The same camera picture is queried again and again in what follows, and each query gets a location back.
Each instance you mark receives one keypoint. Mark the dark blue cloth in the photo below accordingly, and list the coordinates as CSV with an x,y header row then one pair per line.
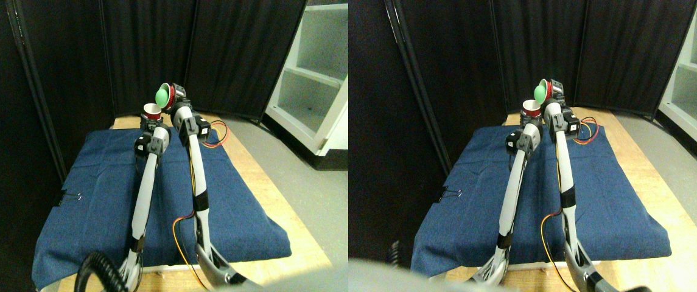
x,y
616,213
245,213

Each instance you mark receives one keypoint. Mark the green ball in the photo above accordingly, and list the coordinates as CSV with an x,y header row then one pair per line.
x,y
541,93
162,96

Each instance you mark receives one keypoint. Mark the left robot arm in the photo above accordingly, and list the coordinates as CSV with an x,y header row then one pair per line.
x,y
144,194
515,188

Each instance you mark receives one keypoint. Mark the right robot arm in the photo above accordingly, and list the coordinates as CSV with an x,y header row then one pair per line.
x,y
197,170
565,164

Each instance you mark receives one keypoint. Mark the black curtain stand pole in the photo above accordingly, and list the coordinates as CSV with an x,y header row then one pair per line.
x,y
38,91
419,91

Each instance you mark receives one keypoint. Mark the red cup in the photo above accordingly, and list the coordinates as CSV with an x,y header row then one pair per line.
x,y
550,97
531,111
173,100
152,113

